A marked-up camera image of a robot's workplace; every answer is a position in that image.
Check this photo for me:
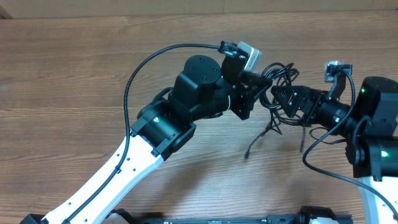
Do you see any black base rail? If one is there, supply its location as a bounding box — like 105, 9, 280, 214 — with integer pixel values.
103, 206, 354, 224

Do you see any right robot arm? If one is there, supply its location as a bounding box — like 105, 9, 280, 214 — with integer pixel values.
271, 74, 397, 223

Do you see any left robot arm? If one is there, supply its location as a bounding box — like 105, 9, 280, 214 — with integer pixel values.
24, 55, 272, 224

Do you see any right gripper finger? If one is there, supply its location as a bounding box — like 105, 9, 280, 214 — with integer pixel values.
275, 93, 305, 118
271, 86, 313, 100

